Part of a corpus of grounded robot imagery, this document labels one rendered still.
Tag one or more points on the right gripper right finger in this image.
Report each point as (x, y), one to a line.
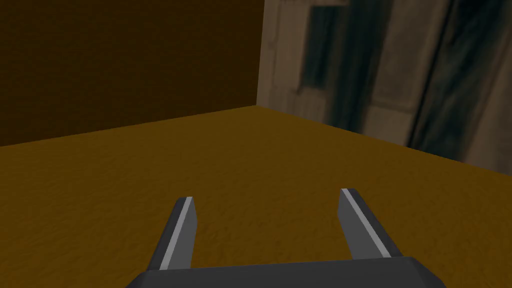
(362, 236)

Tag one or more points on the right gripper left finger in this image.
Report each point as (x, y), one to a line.
(180, 240)

